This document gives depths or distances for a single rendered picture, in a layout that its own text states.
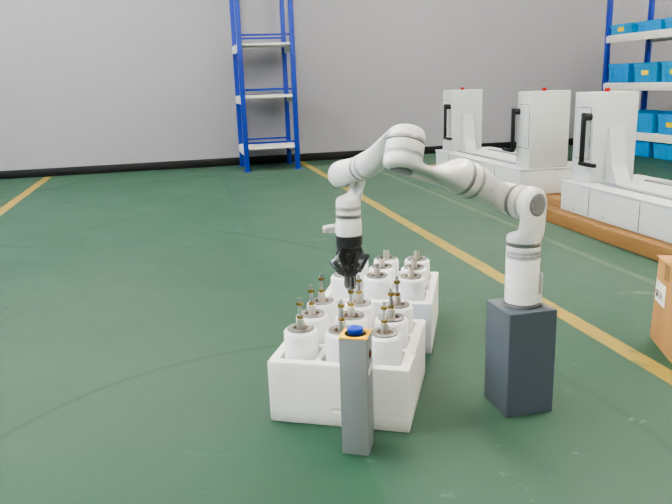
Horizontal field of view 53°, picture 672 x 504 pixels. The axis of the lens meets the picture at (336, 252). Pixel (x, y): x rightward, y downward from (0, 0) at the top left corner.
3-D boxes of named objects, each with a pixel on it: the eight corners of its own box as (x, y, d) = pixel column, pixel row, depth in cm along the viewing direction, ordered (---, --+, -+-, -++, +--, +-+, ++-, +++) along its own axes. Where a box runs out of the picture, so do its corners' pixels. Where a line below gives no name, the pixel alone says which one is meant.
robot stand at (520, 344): (527, 389, 200) (531, 294, 192) (552, 411, 187) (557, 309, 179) (484, 396, 197) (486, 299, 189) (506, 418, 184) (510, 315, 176)
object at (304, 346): (290, 397, 185) (287, 336, 180) (283, 383, 194) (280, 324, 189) (324, 392, 187) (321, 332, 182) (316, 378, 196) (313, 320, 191)
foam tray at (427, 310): (438, 315, 265) (438, 271, 261) (431, 353, 228) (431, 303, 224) (342, 311, 273) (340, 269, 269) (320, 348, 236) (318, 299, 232)
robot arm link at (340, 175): (322, 166, 185) (343, 154, 172) (350, 163, 189) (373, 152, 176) (326, 190, 185) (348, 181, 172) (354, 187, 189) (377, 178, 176)
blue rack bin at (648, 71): (670, 81, 752) (672, 61, 747) (695, 80, 716) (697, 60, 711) (632, 82, 741) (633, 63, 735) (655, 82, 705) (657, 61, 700)
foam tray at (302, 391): (425, 372, 214) (425, 319, 210) (409, 433, 177) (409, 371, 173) (308, 364, 223) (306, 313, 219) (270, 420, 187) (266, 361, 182)
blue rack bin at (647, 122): (665, 129, 766) (667, 110, 760) (690, 131, 730) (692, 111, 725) (628, 131, 754) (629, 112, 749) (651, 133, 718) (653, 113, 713)
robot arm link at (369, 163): (349, 144, 175) (344, 175, 173) (400, 116, 150) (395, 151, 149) (380, 154, 178) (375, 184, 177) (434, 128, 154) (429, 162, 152)
